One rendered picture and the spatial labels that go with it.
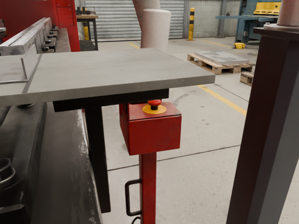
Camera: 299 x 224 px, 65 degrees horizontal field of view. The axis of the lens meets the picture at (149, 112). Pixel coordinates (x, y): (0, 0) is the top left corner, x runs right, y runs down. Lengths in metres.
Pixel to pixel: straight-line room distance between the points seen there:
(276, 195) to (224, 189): 0.66
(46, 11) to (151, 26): 1.81
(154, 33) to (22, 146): 0.50
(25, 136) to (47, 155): 0.04
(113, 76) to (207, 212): 1.30
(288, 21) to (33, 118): 0.69
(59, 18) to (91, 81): 2.23
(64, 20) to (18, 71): 2.17
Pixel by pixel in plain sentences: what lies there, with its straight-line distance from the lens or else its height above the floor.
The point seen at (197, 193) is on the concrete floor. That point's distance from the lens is 1.58.
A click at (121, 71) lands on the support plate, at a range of 0.26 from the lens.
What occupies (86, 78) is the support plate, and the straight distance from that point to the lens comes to 0.24.
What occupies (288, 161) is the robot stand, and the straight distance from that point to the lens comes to 0.95.
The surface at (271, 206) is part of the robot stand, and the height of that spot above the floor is 0.38.
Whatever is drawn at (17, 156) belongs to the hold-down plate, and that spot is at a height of 0.90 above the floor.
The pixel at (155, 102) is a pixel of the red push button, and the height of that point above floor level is 0.81.
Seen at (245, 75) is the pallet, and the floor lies 0.13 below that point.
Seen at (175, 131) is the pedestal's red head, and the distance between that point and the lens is 0.70.
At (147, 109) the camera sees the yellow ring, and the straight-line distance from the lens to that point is 0.70.
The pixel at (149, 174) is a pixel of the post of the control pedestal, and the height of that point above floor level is 0.52.
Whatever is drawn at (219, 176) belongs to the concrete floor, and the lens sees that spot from 1.73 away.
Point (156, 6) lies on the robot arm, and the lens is 0.82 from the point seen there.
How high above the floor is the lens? 1.06
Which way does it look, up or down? 24 degrees down
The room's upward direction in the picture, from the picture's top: straight up
